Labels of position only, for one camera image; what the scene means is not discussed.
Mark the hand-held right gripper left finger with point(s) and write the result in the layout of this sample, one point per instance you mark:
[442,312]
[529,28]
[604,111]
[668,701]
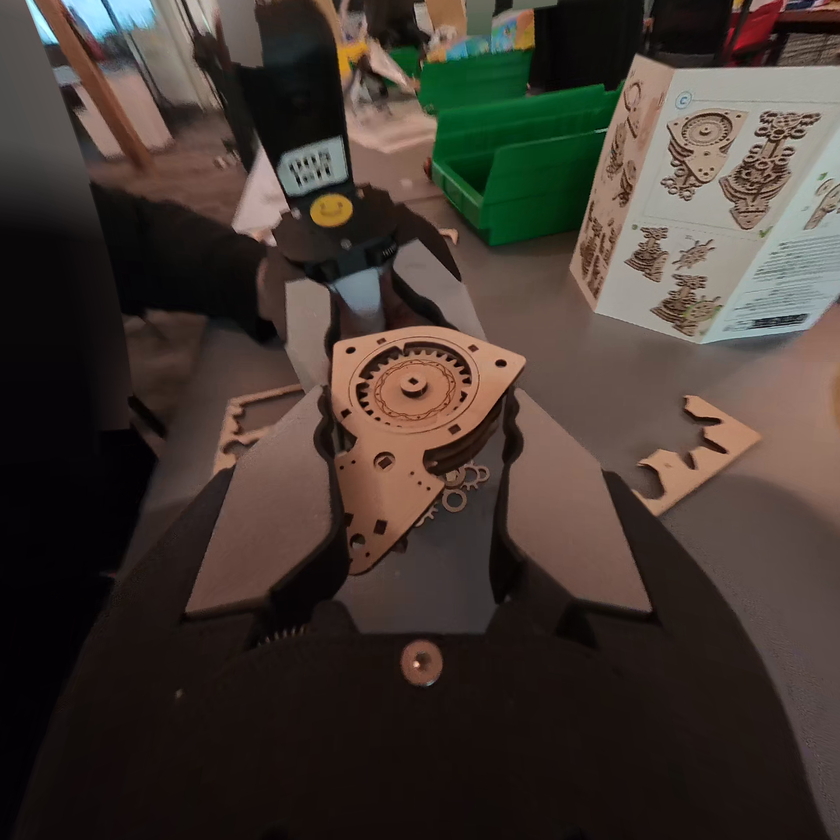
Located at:
[269,525]

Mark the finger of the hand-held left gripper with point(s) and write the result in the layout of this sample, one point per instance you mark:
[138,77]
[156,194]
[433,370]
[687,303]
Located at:
[446,289]
[305,328]

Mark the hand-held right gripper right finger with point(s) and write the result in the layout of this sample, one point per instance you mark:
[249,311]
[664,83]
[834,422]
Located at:
[571,525]

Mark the wooden gear model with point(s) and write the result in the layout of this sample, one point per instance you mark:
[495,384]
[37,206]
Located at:
[400,505]

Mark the person's left hand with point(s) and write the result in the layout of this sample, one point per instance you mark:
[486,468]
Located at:
[272,292]

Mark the wooden sheet with large cutouts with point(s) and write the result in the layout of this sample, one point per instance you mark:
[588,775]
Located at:
[226,456]

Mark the green plastic bin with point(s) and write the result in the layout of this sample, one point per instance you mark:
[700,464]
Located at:
[525,197]
[472,82]

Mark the jagged wooden sheet strip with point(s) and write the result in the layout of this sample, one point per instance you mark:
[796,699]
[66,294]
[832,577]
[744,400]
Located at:
[722,439]

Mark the pile of papers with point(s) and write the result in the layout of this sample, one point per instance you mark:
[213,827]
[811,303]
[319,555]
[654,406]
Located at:
[380,72]

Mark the colourful picture book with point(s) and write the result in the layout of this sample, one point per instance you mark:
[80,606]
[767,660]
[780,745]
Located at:
[512,33]

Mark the folded instruction leaflet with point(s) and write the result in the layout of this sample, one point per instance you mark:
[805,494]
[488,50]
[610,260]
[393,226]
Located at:
[774,262]

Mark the red chair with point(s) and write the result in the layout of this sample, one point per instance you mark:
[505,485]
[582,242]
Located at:
[754,33]

